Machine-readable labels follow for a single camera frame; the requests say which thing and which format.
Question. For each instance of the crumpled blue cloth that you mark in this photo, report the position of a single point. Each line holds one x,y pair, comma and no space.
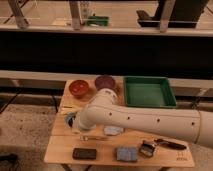
113,131

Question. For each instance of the metal spoon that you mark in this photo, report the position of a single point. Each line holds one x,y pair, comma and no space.
87,138

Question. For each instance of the green object on shelf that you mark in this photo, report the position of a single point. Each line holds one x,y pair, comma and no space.
97,20

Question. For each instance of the wooden table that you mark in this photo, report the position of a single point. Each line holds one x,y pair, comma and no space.
64,140

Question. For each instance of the blue sponge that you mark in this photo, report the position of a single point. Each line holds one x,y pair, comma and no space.
126,154

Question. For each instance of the red bowl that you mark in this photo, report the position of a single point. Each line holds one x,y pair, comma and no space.
79,88

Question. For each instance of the black rectangular case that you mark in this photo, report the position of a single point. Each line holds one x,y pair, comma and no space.
82,153

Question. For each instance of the small black box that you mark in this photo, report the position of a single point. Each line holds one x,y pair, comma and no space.
147,149

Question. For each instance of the purple bowl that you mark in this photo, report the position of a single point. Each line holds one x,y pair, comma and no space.
105,81

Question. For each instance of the green plastic tray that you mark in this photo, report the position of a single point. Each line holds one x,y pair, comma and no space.
148,92

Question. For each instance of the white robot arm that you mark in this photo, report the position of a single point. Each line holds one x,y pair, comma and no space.
183,124

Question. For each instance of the light blue cup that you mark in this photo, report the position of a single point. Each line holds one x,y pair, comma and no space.
69,119

